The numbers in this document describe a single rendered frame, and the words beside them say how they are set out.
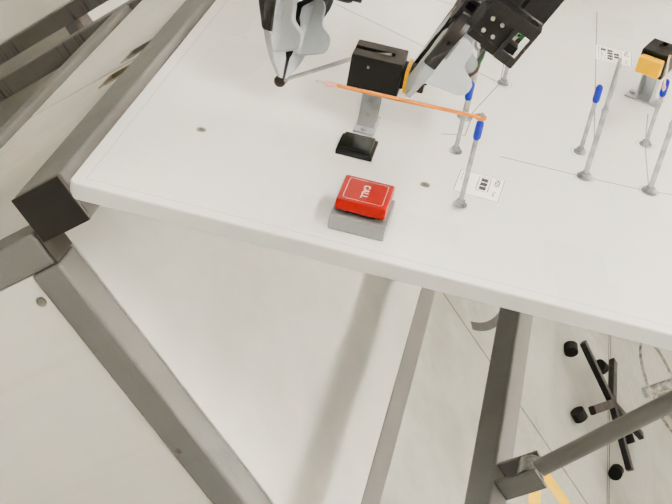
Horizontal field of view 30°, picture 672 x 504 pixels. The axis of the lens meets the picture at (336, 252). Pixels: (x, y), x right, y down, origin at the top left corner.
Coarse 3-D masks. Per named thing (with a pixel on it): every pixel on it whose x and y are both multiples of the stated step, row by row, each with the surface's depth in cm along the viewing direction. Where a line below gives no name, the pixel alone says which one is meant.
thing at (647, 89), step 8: (656, 40) 155; (648, 48) 152; (656, 48) 153; (664, 48) 153; (656, 56) 152; (664, 56) 151; (664, 64) 152; (664, 72) 153; (640, 80) 155; (648, 80) 157; (656, 80) 154; (640, 88) 156; (648, 88) 157; (656, 88) 156; (632, 96) 157; (640, 96) 157; (648, 96) 158; (648, 104) 156; (656, 104) 156
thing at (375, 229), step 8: (392, 200) 124; (336, 208) 122; (392, 208) 123; (336, 216) 120; (344, 216) 121; (352, 216) 121; (360, 216) 121; (328, 224) 121; (336, 224) 121; (344, 224) 121; (352, 224) 120; (360, 224) 120; (368, 224) 120; (376, 224) 120; (384, 224) 120; (352, 232) 121; (360, 232) 121; (368, 232) 121; (376, 232) 120; (384, 232) 120
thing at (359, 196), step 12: (348, 180) 123; (360, 180) 123; (348, 192) 121; (360, 192) 121; (372, 192) 122; (384, 192) 122; (336, 204) 120; (348, 204) 120; (360, 204) 120; (372, 204) 120; (384, 204) 120; (372, 216) 120; (384, 216) 120
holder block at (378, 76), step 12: (360, 48) 136; (372, 48) 136; (384, 48) 136; (396, 48) 136; (360, 60) 134; (372, 60) 134; (384, 60) 133; (396, 60) 134; (360, 72) 135; (372, 72) 134; (384, 72) 134; (396, 72) 134; (348, 84) 136; (360, 84) 135; (372, 84) 135; (384, 84) 135; (396, 84) 134; (396, 96) 135
